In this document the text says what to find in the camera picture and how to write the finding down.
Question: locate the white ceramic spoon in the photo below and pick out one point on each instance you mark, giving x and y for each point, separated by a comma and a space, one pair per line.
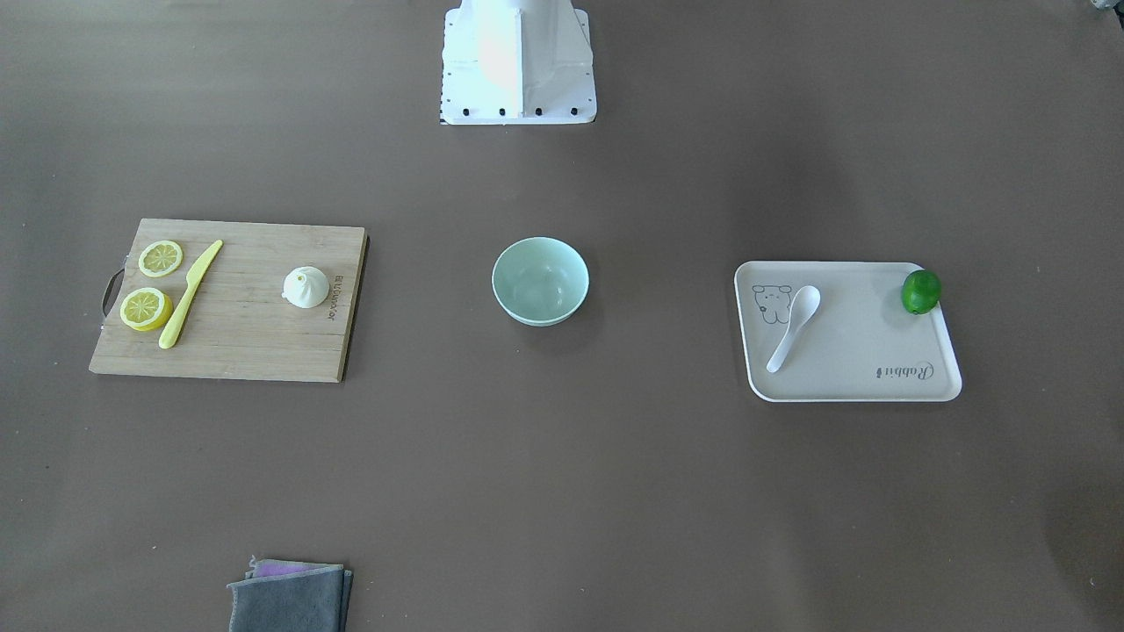
803, 306

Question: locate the light green bowl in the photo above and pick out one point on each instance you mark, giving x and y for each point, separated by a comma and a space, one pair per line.
540, 281

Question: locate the beige rabbit tray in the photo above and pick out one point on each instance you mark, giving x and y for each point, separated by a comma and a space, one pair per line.
861, 344

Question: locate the bamboo cutting board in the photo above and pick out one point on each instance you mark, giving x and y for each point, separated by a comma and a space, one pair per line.
239, 326

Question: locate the green lime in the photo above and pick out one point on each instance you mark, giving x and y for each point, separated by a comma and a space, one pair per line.
921, 291

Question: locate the yellow plastic knife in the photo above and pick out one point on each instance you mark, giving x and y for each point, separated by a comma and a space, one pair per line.
175, 325

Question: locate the grey folded cloth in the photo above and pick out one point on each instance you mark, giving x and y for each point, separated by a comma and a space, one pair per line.
282, 595

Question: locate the thin lemon slice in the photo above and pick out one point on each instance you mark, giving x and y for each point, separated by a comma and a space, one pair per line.
160, 258

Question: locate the thick lemon half slice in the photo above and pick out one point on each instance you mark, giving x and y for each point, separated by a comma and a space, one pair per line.
146, 309

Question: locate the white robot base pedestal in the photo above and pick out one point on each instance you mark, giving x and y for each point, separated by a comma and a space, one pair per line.
517, 63

